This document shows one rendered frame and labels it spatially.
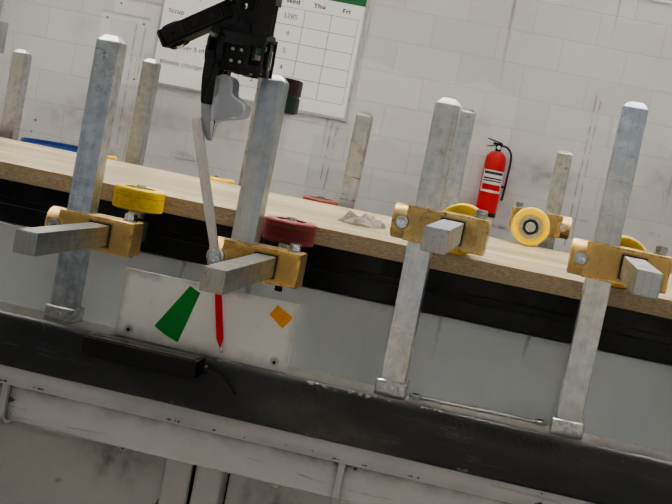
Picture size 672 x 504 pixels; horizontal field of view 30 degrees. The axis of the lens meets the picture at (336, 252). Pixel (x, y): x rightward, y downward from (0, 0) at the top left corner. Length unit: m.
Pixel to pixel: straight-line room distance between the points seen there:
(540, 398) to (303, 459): 0.39
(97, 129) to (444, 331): 0.62
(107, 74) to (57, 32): 7.42
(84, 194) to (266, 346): 0.35
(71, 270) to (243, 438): 0.35
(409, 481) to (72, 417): 0.51
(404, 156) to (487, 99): 0.70
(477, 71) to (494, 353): 7.01
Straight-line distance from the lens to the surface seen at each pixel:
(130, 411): 1.89
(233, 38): 1.71
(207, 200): 1.76
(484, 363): 1.98
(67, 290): 1.88
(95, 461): 2.18
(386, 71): 8.92
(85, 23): 9.23
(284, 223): 1.87
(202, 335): 1.82
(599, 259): 1.74
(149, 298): 1.83
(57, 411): 1.94
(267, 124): 1.79
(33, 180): 2.10
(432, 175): 1.75
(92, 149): 1.86
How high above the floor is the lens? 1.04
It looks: 5 degrees down
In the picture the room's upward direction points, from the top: 11 degrees clockwise
